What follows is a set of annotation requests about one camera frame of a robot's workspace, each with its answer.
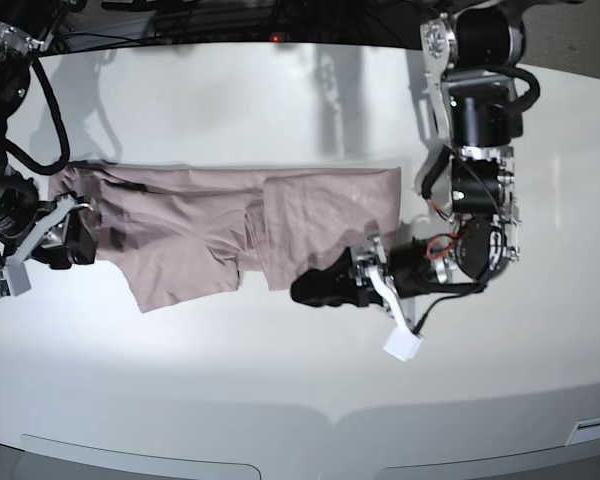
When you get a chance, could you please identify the white label plate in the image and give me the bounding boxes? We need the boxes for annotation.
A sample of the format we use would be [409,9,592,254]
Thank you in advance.
[565,417,600,446]

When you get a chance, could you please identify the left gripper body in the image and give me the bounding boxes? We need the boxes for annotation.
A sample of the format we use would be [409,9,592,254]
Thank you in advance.
[347,235,438,318]

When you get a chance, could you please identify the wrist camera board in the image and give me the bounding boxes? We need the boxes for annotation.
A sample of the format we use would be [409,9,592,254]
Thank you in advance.
[383,328,423,362]
[0,264,31,299]

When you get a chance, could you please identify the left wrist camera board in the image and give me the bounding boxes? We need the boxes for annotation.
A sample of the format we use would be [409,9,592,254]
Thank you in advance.
[383,328,423,362]

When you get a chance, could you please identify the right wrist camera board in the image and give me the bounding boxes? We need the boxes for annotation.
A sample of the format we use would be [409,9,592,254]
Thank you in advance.
[0,264,31,299]

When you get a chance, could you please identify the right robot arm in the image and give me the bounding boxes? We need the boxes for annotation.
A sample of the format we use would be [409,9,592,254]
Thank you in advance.
[0,1,85,269]

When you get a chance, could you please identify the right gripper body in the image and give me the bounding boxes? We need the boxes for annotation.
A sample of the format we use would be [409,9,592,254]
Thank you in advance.
[0,195,95,268]

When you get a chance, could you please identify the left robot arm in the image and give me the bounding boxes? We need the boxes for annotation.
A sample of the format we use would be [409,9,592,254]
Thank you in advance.
[290,1,541,335]

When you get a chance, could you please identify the black power strip red light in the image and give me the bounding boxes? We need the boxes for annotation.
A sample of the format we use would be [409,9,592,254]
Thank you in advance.
[155,28,334,45]

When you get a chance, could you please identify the pink T-shirt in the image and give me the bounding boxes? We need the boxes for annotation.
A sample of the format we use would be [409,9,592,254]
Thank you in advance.
[49,162,401,313]

